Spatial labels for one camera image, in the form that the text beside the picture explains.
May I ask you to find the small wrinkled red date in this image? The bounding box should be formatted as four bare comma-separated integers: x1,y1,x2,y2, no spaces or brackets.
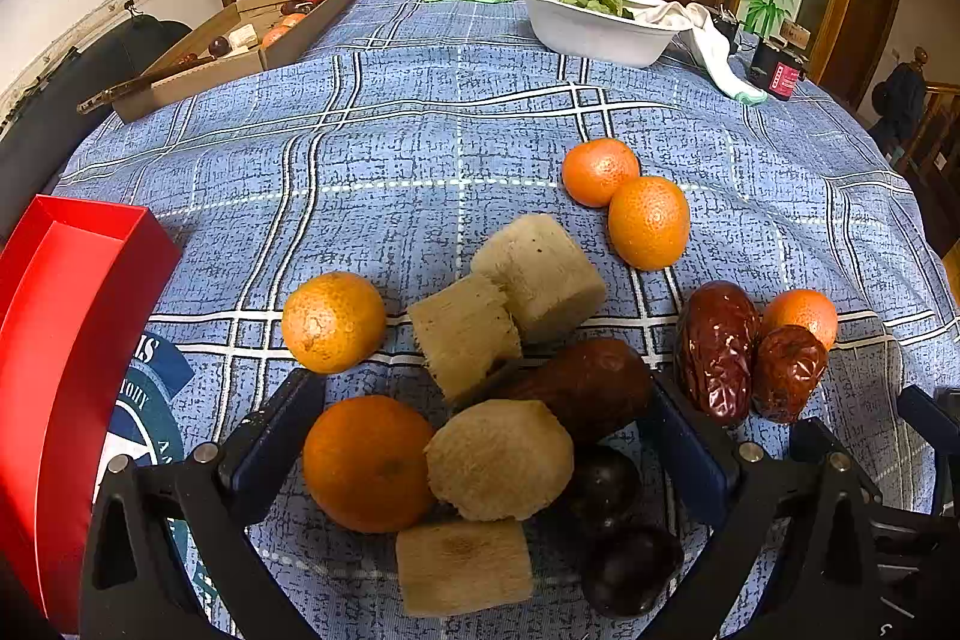
752,325,828,424

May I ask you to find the small orange mandarin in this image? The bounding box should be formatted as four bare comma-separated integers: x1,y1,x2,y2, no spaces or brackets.
760,289,838,351

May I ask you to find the large wrinkled red date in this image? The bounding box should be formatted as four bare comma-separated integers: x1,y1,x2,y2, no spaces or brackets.
674,281,760,427

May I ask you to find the dark plum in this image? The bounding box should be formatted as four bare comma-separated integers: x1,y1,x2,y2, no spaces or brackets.
578,523,683,619
553,445,643,530

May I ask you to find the smooth brown date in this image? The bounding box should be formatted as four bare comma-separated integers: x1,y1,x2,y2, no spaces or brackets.
490,338,654,443

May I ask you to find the round beige sugarcane chunk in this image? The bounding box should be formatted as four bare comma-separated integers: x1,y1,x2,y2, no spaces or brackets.
425,399,574,521

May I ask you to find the beige sugarcane chunk back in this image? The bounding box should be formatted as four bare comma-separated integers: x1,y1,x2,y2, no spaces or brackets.
470,213,607,342

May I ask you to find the beige sugarcane chunk front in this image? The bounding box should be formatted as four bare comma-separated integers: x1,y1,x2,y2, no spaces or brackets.
395,520,534,617

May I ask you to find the red tray box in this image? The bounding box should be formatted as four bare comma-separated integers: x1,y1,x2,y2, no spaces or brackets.
2,195,181,632

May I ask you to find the black red jar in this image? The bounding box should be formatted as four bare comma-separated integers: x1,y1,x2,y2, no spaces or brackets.
748,19,811,101

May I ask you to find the black leather sofa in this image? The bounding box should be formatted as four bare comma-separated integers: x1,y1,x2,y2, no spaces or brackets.
0,14,190,241

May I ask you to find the white towel green edge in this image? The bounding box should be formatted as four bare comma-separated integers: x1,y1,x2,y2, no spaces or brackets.
633,2,768,107

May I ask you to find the white bowl with greens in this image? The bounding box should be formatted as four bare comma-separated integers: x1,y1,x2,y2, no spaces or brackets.
524,0,693,68

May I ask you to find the blue plaid tablecloth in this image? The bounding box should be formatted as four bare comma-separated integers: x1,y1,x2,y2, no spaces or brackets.
52,0,960,640

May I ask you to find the cardboard box tray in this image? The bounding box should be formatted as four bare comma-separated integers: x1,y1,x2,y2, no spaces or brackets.
106,0,353,122

